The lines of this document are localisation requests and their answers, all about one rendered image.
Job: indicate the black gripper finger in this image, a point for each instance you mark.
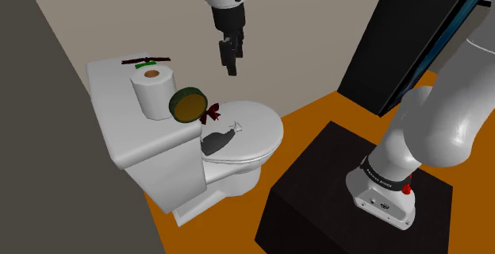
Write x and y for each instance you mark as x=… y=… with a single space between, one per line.
x=239 y=46
x=228 y=58

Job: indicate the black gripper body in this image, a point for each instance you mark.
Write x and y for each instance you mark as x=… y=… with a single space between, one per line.
x=229 y=18

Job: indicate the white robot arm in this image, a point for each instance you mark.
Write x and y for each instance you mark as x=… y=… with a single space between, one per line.
x=437 y=121

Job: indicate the dark red ribbon bow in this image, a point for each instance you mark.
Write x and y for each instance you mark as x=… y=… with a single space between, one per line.
x=210 y=114

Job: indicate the green round tin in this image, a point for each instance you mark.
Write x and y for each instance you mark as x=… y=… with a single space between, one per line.
x=188 y=105

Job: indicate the dark red and green stick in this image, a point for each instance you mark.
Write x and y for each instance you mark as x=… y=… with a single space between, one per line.
x=146 y=61

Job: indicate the white toilet paper roll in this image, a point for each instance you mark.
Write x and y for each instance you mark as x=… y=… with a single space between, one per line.
x=154 y=94

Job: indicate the grey flask with white neck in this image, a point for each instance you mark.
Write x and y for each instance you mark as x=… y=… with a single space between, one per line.
x=217 y=141

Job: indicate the black door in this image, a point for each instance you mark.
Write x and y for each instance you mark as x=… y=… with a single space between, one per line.
x=402 y=40

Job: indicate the black robot stand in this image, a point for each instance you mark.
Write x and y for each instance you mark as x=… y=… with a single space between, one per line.
x=309 y=206

